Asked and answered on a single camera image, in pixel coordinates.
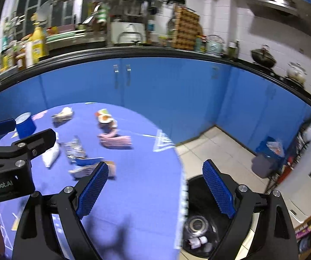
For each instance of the blue paper cup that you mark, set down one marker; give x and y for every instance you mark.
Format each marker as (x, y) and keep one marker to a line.
(25, 126)

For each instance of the small white bottle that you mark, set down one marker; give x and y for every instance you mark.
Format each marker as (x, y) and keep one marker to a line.
(194, 243)
(203, 240)

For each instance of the yellow detergent bottle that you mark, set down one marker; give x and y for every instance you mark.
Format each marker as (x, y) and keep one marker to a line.
(38, 44)

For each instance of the green dish tray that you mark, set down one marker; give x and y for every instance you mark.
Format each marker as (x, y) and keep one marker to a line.
(63, 35)

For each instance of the black trash bin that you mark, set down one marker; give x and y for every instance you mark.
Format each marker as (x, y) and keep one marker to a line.
(198, 195)

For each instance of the crumpled tan white wrapper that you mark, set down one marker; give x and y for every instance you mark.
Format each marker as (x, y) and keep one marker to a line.
(62, 115)

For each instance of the green striped cloth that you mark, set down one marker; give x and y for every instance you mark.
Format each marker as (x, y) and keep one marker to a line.
(101, 13)

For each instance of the melon print wrapper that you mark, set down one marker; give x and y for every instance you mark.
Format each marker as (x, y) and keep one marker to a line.
(105, 117)

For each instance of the checkered cutting board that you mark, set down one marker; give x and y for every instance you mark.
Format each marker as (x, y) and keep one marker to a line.
(185, 28)

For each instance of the black wok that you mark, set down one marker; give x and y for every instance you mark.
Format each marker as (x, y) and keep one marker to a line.
(263, 57)

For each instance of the blue white flat packet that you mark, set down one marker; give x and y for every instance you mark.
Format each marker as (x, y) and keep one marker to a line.
(86, 165)

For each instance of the grey bin with blue bag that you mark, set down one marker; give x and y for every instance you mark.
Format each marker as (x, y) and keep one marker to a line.
(263, 165)

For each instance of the oil bottle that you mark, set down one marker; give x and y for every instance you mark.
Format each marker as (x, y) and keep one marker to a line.
(233, 50)

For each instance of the crumpled silver wrapper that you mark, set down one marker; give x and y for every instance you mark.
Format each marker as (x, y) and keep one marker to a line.
(74, 149)

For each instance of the clear round container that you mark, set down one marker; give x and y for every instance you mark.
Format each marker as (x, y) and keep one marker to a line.
(197, 224)

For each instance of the amber jar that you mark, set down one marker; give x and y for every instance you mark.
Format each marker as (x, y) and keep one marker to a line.
(21, 61)

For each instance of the white appliance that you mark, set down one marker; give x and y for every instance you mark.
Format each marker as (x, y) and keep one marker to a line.
(301, 189)

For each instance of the white plastic bag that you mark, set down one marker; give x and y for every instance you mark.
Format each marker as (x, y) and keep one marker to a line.
(50, 157)

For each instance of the metal sink faucet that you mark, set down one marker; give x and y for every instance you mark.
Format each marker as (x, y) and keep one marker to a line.
(128, 34)

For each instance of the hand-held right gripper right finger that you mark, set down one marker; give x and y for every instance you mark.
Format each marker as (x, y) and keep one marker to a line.
(219, 189)

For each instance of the pale green kettle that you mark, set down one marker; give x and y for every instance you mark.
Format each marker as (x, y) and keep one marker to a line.
(215, 46)

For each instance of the white cooking pot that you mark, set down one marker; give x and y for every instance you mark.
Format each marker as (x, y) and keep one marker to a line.
(296, 71)

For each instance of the blue kitchen cabinets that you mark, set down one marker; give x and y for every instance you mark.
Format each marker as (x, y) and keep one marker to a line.
(158, 92)

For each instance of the metal range hood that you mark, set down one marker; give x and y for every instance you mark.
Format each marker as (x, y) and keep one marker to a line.
(276, 4)

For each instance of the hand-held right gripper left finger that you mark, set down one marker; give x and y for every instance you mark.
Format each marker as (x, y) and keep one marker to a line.
(93, 192)

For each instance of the pink snack packet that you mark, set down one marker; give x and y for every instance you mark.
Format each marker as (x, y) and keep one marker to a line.
(117, 141)

